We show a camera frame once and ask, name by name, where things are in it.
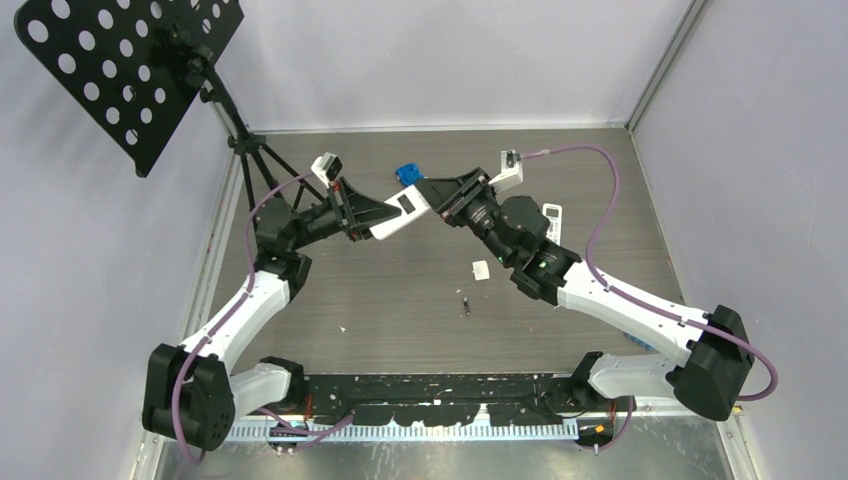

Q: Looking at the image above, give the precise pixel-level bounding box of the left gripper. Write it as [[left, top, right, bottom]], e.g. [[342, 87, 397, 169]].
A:
[[290, 178, 403, 252]]

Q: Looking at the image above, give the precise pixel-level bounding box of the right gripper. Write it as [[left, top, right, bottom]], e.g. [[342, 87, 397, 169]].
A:
[[413, 168, 515, 267]]

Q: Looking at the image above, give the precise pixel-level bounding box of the white remote control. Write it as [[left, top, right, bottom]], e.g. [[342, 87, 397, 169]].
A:
[[369, 185, 431, 240], [542, 203, 563, 245]]

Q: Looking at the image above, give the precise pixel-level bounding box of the small white battery cover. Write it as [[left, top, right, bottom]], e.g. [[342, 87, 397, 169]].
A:
[[472, 260, 490, 282]]

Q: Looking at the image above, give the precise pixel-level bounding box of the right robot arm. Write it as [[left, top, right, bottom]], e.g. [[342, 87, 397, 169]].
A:
[[415, 169, 754, 421]]

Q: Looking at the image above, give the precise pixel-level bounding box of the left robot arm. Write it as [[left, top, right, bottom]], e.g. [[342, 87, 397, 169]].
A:
[[141, 177, 405, 452]]

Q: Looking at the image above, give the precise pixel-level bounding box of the blue toy car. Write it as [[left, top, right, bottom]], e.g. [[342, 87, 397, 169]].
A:
[[395, 163, 424, 187]]

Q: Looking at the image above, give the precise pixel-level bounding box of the blue green white block stack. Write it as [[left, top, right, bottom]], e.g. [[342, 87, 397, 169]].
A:
[[623, 333, 655, 352]]

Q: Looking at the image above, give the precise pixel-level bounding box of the black music stand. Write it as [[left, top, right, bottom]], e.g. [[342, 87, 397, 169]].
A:
[[1, 1, 337, 233]]

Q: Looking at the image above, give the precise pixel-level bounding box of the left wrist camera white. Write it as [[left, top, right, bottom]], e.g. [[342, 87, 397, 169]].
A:
[[310, 152, 343, 188]]

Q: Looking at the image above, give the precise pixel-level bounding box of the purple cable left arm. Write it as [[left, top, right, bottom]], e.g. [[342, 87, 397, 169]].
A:
[[170, 173, 359, 465]]

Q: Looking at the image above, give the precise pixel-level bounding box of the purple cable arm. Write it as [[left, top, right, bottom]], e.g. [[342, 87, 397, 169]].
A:
[[520, 145, 779, 453], [170, 173, 359, 465]]

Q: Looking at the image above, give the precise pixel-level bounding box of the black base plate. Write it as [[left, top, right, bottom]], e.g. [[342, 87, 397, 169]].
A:
[[282, 373, 630, 427]]

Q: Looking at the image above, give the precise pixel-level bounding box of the aluminium rail frame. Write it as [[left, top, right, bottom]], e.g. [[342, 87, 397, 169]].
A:
[[132, 373, 756, 479]]

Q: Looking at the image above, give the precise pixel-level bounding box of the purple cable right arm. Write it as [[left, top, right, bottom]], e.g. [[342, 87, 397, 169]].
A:
[[520, 145, 779, 453]]

